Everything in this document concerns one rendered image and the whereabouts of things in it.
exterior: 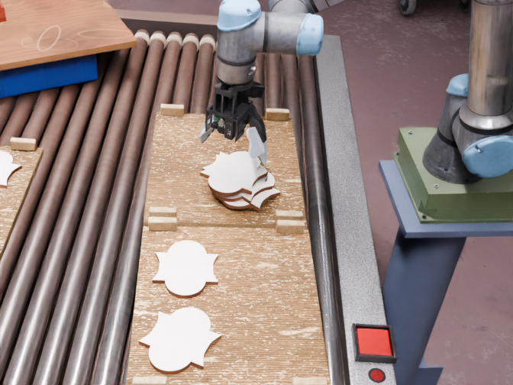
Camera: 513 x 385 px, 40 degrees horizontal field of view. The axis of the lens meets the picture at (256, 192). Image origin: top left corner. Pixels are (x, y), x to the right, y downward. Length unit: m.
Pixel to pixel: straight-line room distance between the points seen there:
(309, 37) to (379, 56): 2.86
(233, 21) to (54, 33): 0.78
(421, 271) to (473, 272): 1.06
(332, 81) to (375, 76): 1.91
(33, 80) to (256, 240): 0.78
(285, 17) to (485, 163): 0.51
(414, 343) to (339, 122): 0.66
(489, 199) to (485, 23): 0.50
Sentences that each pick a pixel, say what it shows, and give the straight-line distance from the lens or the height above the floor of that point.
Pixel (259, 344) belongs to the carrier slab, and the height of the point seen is 0.94.
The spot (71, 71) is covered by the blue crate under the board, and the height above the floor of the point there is 0.96.
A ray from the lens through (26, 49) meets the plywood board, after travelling 1.92.
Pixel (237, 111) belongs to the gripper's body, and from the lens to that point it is 1.41.
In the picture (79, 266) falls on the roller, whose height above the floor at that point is 0.92.
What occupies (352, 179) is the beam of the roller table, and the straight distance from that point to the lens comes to 1.71.
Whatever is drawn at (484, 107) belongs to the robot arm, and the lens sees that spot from 1.47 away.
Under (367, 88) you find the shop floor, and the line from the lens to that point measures 3.85.
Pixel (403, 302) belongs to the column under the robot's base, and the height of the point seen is 0.54.
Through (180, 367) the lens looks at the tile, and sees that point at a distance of 1.26.
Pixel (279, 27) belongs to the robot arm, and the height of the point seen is 1.37.
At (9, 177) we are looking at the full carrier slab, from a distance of 1.66.
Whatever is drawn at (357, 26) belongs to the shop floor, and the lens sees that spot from 4.47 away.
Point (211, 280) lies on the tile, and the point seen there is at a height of 0.95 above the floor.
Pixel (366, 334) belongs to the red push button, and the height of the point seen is 0.93.
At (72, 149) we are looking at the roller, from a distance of 1.76.
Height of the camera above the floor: 1.97
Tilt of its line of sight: 40 degrees down
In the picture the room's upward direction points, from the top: 6 degrees clockwise
